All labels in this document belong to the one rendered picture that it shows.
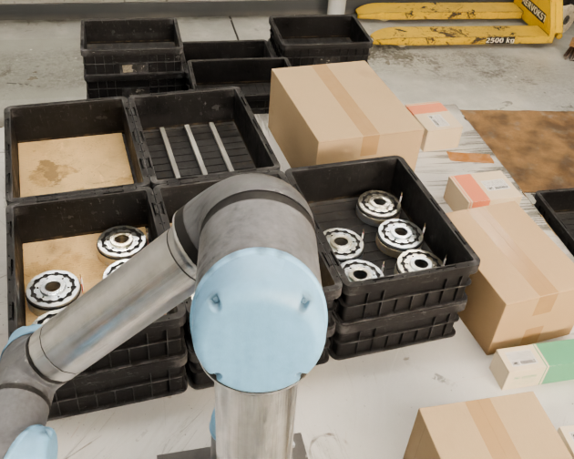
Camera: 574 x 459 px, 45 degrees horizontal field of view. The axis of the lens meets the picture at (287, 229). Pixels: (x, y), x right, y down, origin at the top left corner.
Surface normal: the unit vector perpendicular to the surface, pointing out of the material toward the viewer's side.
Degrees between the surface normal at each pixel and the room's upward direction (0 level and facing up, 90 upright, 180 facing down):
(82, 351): 85
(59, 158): 0
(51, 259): 0
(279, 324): 80
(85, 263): 0
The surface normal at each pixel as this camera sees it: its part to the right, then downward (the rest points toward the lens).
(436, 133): 0.31, 0.63
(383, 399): 0.07, -0.77
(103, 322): -0.23, 0.32
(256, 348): 0.05, 0.51
